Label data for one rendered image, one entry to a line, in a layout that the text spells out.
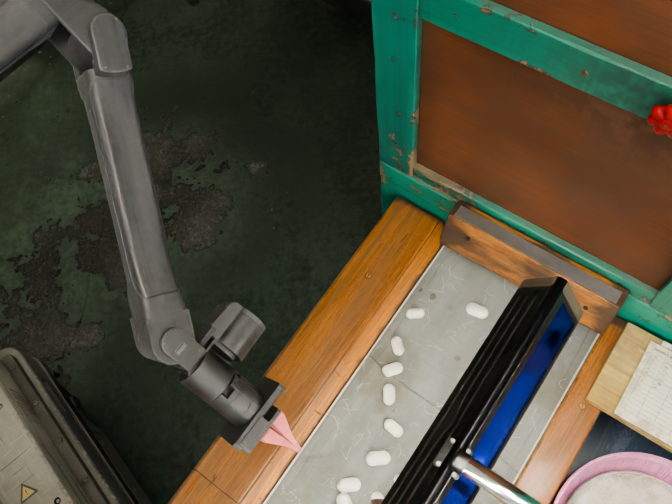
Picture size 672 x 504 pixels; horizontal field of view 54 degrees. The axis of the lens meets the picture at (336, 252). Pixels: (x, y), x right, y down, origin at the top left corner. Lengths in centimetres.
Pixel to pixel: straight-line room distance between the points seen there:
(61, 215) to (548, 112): 178
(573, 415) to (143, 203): 71
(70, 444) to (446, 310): 92
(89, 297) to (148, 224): 133
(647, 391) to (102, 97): 88
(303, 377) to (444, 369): 23
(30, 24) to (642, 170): 74
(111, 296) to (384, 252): 116
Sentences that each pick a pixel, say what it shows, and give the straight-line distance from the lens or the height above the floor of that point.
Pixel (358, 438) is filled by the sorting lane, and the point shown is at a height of 74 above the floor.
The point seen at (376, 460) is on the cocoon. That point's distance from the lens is 107.
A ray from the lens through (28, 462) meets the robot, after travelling 156.
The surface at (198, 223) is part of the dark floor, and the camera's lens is 216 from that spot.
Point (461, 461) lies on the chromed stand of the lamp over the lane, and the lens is 71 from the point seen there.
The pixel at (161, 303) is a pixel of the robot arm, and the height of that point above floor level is 107.
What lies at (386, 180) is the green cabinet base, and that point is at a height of 78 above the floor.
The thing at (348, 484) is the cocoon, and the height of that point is 76.
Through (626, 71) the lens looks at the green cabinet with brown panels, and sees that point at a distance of 76.
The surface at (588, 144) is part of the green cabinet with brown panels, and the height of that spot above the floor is 111.
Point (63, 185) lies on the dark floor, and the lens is 241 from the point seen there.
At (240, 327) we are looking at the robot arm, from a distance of 90.
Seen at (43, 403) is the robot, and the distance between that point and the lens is 171.
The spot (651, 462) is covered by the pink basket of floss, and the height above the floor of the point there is 76.
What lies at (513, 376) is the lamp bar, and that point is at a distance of 75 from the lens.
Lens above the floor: 182
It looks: 64 degrees down
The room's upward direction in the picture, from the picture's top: 12 degrees counter-clockwise
